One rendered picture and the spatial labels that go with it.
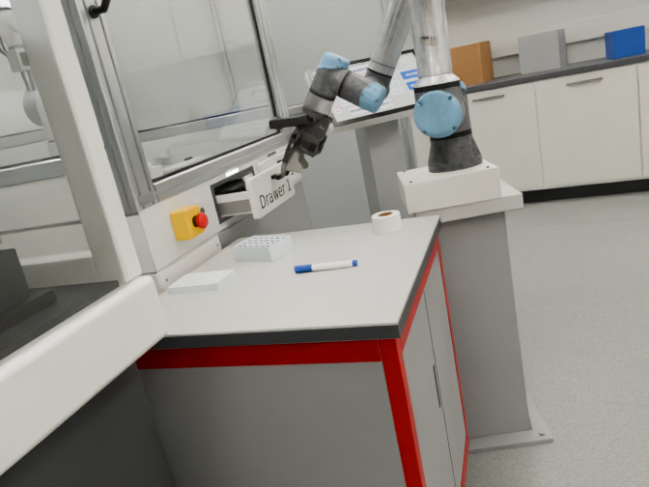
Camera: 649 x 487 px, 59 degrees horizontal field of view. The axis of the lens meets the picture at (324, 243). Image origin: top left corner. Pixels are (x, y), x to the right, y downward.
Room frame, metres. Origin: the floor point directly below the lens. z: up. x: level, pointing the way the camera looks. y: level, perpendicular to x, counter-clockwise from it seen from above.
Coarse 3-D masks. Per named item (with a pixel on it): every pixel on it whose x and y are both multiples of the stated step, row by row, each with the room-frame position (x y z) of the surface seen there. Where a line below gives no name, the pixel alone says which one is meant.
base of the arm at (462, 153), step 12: (456, 132) 1.54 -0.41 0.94; (468, 132) 1.55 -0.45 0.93; (432, 144) 1.58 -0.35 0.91; (444, 144) 1.54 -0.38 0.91; (456, 144) 1.53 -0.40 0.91; (468, 144) 1.54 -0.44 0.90; (432, 156) 1.57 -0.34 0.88; (444, 156) 1.54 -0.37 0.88; (456, 156) 1.52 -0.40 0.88; (468, 156) 1.52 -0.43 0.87; (480, 156) 1.55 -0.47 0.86; (432, 168) 1.57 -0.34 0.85; (444, 168) 1.53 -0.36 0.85; (456, 168) 1.52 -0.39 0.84
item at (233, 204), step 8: (240, 192) 1.56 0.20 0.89; (216, 200) 1.58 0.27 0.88; (224, 200) 1.57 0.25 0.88; (232, 200) 1.57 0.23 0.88; (240, 200) 1.55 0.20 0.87; (248, 200) 1.55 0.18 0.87; (224, 208) 1.57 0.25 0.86; (232, 208) 1.57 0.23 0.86; (240, 208) 1.56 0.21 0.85; (248, 208) 1.55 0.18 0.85
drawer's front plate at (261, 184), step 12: (276, 168) 1.70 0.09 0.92; (252, 180) 1.53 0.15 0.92; (264, 180) 1.60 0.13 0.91; (276, 180) 1.68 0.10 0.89; (288, 180) 1.76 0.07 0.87; (252, 192) 1.52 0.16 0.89; (264, 192) 1.58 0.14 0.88; (276, 192) 1.66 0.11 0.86; (288, 192) 1.74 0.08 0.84; (252, 204) 1.52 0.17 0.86; (264, 204) 1.57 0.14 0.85; (276, 204) 1.64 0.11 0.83
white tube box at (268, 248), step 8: (248, 240) 1.40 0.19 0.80; (256, 240) 1.39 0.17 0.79; (264, 240) 1.37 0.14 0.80; (272, 240) 1.36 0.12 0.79; (280, 240) 1.32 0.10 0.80; (288, 240) 1.34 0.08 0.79; (232, 248) 1.36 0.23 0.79; (240, 248) 1.35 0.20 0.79; (248, 248) 1.33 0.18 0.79; (256, 248) 1.31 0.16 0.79; (264, 248) 1.30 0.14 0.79; (272, 248) 1.30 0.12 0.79; (280, 248) 1.32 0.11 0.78; (288, 248) 1.34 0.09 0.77; (240, 256) 1.35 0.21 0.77; (248, 256) 1.33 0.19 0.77; (256, 256) 1.32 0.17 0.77; (264, 256) 1.30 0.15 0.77; (272, 256) 1.29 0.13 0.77; (280, 256) 1.31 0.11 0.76
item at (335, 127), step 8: (352, 64) 2.51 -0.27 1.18; (312, 80) 2.42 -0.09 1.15; (384, 112) 2.35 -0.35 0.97; (392, 112) 2.35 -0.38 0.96; (400, 112) 2.37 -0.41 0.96; (408, 112) 2.39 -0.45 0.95; (352, 120) 2.30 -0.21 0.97; (360, 120) 2.31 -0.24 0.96; (368, 120) 2.32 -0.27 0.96; (376, 120) 2.34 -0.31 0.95; (384, 120) 2.37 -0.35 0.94; (336, 128) 2.28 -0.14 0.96; (344, 128) 2.30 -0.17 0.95; (352, 128) 2.32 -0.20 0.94
